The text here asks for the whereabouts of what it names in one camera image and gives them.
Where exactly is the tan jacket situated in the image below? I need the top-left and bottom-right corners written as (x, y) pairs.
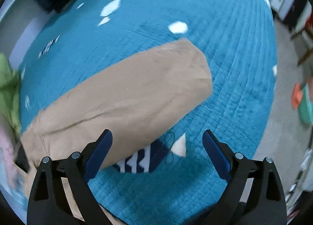
top-left (14, 38), bottom-right (213, 225)

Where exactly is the green cloth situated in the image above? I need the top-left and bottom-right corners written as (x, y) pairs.
top-left (0, 53), bottom-right (21, 135)

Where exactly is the pink quilt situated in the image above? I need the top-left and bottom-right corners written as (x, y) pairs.
top-left (1, 115), bottom-right (25, 204)

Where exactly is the teal quilted bedspread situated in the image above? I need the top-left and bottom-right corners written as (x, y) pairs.
top-left (20, 0), bottom-right (277, 224)

